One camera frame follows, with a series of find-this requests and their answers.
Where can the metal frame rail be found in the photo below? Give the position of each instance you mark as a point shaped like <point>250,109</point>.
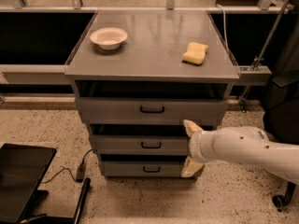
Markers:
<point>34,74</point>

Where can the yellow sponge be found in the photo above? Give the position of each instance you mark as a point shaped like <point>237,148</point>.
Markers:
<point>195,53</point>

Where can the metal diagonal rod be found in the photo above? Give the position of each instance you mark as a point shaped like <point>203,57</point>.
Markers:
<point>248,74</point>

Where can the white bowl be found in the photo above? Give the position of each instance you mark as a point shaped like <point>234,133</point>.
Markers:
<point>108,38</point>

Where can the grey top drawer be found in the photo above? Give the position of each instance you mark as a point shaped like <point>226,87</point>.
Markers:
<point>150,111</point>

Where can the black office chair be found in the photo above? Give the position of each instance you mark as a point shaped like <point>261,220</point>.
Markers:
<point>281,118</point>

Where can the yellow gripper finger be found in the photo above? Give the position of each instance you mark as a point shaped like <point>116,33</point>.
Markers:
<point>191,127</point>
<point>190,167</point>

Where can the grey drawer cabinet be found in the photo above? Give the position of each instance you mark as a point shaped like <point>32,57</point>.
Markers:
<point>148,65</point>

